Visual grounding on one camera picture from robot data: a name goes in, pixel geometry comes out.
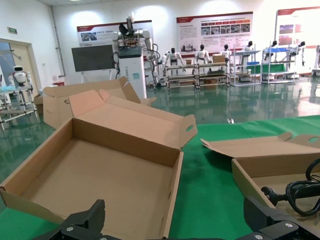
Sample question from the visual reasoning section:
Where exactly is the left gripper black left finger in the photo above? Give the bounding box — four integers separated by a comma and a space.
32, 199, 106, 240

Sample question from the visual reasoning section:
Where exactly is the large open cardboard box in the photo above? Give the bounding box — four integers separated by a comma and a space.
0, 89, 198, 238

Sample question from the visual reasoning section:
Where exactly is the dark screen on stand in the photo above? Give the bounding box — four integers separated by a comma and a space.
71, 44, 115, 83

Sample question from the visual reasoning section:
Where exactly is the white shelf with green panel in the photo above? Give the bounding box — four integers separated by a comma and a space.
260, 46, 301, 85

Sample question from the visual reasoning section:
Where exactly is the wall poster with red header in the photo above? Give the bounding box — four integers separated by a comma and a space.
76, 19, 154, 48

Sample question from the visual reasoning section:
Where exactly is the green table cloth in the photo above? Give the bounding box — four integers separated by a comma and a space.
0, 115, 320, 240

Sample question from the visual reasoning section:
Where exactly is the cardboard box with dented rim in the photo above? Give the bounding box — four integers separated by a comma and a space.
200, 131, 320, 221

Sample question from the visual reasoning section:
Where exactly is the white wall pipe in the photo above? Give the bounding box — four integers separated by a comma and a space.
51, 0, 66, 79

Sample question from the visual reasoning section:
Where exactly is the white pipe frame rack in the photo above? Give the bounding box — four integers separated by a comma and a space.
0, 84, 41, 131

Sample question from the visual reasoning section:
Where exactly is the white metal shelf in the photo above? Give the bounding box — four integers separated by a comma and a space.
229, 49, 263, 87

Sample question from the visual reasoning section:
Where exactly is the wide wall poster with photos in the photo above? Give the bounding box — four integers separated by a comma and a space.
176, 11, 254, 55

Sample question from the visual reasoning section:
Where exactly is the white humanoid robot black head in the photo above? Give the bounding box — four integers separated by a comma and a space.
241, 40, 255, 63
220, 43, 232, 62
312, 44, 320, 71
291, 41, 306, 67
264, 39, 279, 62
193, 44, 211, 65
161, 47, 186, 66

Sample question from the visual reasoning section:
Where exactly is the wall poster with red pictures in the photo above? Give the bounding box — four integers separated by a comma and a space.
274, 6, 320, 50

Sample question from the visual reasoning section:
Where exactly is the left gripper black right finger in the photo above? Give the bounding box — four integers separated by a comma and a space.
243, 196, 320, 240

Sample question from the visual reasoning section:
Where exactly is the wooden pipe frame rack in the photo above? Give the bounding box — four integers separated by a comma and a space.
164, 63, 199, 89
196, 61, 231, 89

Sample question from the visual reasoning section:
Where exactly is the beige door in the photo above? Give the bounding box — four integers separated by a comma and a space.
0, 38, 38, 101

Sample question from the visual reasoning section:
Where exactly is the small white humanoid robot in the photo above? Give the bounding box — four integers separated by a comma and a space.
8, 65, 34, 89

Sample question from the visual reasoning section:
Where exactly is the open carton on floor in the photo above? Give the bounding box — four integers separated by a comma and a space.
33, 94, 45, 114

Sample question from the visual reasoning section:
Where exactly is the black power cable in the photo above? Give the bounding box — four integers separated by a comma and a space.
260, 157, 320, 218

